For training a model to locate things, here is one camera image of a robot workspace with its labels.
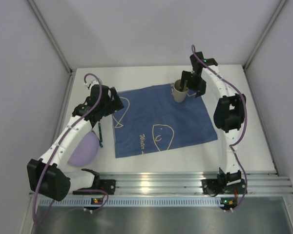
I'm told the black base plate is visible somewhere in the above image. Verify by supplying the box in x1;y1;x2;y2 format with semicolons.
73;179;116;195
201;179;246;197

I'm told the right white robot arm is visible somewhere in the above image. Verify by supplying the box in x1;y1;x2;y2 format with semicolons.
175;48;248;189

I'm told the spoon with teal handle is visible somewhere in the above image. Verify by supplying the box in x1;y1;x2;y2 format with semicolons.
98;122;103;143

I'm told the fork with teal handle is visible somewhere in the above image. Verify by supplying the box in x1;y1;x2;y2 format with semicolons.
91;130;103;148

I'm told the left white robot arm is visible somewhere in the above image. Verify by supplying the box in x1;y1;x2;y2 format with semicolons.
27;84;124;201

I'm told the perforated cable tray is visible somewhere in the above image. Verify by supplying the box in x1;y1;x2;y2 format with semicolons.
40;196;235;208

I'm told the aluminium mounting rail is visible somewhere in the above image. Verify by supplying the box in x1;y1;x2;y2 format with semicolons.
101;172;293;196

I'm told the blue fish placemat cloth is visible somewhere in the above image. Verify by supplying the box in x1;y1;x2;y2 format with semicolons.
112;84;218;158

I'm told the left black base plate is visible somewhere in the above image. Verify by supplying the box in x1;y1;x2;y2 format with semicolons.
73;179;116;195

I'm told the beige paper cup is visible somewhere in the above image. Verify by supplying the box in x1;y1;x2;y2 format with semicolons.
173;79;188;103

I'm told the purple plate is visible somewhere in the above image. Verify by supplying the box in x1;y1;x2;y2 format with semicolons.
68;131;99;167

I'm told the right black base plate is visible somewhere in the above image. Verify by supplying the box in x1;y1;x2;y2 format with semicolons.
201;179;246;197

